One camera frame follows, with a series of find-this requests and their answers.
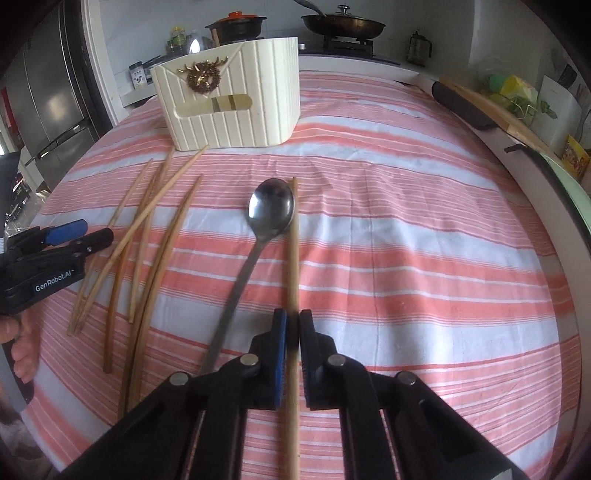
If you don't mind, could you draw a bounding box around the stainless steel refrigerator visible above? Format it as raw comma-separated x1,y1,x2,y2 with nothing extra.
0,0,112,185

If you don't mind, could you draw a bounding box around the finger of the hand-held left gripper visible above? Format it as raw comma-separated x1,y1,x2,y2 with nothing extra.
42,220,89,246
68,227,115,260

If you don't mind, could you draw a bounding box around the glass jar with clamp lid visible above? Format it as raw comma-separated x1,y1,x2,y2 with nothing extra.
407,31,432,68

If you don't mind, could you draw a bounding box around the pink white striped tablecloth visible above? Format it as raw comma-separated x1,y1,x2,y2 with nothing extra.
21,69,561,480

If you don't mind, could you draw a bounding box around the cream ribbed utensil holder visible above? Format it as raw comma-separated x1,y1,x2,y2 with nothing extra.
152,37,302,151

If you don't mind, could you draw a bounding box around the black clay pot red lid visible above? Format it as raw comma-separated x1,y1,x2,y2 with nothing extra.
205,11,267,42

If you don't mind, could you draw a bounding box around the long wooden board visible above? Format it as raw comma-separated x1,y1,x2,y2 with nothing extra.
438,75,550,153

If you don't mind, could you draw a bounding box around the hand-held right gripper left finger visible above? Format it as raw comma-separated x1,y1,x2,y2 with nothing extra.
60,308,289,480

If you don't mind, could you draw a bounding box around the metal spoon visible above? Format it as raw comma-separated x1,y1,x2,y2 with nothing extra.
198,178,295,376

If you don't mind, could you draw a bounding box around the yellow snack packet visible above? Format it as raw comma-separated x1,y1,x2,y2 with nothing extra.
561,135,591,178

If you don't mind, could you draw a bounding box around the dark frying pan with lid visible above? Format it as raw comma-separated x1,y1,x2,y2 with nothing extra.
293,0,386,40

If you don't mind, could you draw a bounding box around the black gas stove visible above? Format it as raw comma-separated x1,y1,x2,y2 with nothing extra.
298,37,400,65

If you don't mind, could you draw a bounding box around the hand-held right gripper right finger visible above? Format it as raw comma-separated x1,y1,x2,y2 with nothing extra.
298,309,532,480

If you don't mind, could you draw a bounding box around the yellow green package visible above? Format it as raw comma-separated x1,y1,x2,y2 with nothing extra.
480,74,539,114

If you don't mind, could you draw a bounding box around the person's left hand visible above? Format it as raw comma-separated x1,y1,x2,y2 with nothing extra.
0,307,41,384

